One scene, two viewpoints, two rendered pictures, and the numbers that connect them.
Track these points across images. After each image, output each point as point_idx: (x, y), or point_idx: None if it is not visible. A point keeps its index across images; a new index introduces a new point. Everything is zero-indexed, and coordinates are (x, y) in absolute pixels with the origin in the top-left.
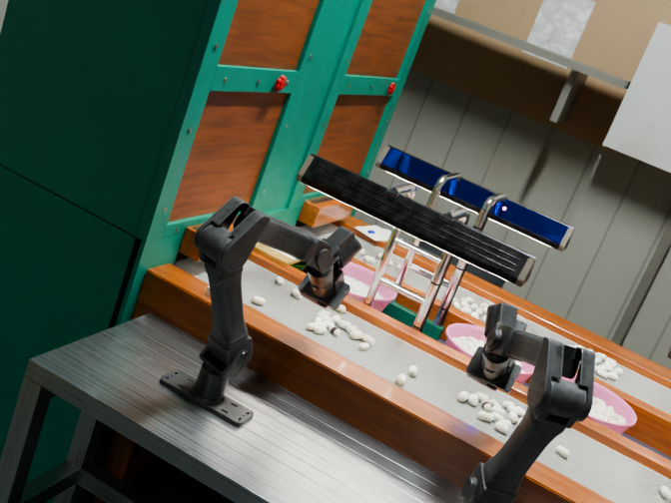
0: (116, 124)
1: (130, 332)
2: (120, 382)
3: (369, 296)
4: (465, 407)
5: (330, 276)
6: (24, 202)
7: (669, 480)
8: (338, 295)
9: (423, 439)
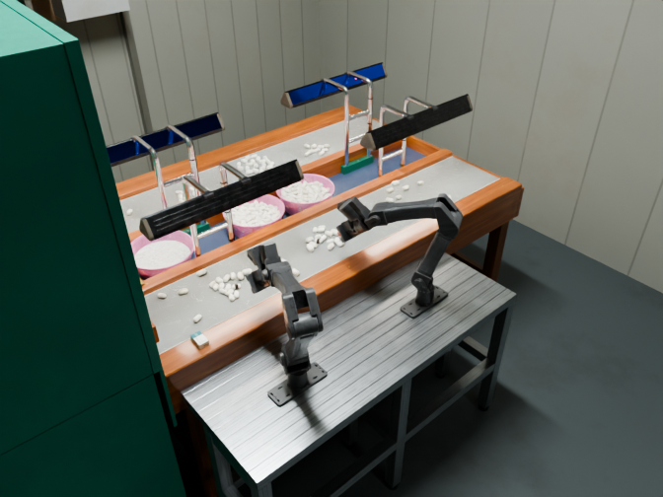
0: (88, 340)
1: (212, 411)
2: (282, 430)
3: (198, 249)
4: (318, 251)
5: None
6: (44, 448)
7: (374, 192)
8: None
9: (350, 285)
